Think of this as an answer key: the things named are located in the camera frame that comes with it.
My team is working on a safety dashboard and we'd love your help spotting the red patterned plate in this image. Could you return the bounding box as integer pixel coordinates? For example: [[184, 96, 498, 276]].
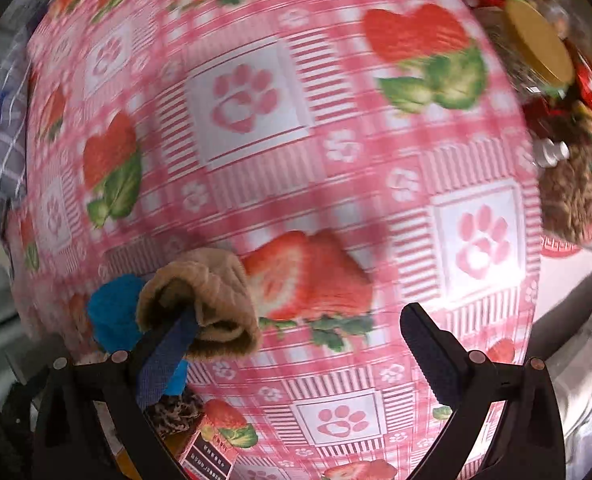
[[540, 236, 582, 257]]

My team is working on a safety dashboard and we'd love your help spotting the printed cardboard carton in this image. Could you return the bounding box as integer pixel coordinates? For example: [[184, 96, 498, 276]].
[[108, 399, 259, 480]]

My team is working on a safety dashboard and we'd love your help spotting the grey plaid star blanket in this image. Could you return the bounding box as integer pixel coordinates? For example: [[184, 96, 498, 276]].
[[0, 25, 33, 243]]

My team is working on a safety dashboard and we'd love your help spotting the jar with gold lid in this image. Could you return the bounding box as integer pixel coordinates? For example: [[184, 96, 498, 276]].
[[496, 0, 577, 97]]

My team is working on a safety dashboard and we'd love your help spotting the pink strawberry checked tablecloth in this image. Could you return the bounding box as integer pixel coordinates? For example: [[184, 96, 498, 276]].
[[6, 0, 542, 480]]

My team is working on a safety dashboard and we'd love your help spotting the small white plastic piece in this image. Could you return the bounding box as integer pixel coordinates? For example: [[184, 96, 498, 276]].
[[534, 138, 571, 167]]

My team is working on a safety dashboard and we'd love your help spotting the teal scrunchie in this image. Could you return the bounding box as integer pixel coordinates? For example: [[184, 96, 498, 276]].
[[87, 275, 190, 397]]

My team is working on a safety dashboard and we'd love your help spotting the leopard print scrunchie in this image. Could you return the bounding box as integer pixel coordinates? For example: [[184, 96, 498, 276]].
[[145, 389, 207, 439]]

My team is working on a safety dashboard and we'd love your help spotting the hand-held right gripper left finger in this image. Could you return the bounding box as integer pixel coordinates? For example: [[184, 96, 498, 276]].
[[31, 307, 201, 480]]

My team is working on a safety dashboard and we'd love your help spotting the beige scrunchie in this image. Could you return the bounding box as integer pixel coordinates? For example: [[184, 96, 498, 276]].
[[136, 248, 263, 361]]

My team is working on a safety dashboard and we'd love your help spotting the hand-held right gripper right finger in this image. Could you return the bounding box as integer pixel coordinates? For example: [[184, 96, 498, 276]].
[[399, 302, 567, 480]]

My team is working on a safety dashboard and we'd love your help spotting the bag of brown snacks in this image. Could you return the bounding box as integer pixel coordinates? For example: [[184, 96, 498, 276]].
[[537, 144, 592, 247]]

